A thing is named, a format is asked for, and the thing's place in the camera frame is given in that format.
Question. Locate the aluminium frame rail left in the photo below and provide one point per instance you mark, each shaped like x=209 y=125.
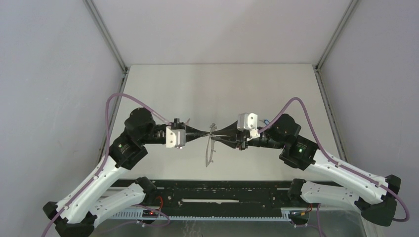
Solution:
x=113 y=68

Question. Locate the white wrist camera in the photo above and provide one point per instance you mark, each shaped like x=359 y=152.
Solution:
x=175 y=138
x=247 y=121

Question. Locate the blue key tag with key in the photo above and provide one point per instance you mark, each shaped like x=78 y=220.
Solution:
x=265 y=121

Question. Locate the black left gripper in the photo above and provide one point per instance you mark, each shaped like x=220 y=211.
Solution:
x=189 y=129

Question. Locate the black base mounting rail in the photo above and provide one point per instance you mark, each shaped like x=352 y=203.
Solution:
x=225 y=199

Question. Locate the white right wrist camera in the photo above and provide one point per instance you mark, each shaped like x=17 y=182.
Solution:
x=247 y=121

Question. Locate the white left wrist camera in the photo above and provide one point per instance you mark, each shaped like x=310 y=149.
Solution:
x=175 y=138

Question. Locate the aluminium frame rail right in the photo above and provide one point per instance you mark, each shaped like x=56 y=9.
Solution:
x=322 y=73

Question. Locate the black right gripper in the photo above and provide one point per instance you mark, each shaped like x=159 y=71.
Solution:
x=240 y=140

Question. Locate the aluminium frame rail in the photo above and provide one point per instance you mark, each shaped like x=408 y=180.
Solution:
x=113 y=68
x=322 y=73

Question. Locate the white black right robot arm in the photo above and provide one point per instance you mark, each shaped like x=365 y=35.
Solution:
x=372 y=196

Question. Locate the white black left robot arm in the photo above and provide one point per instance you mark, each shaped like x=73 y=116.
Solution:
x=79 y=213

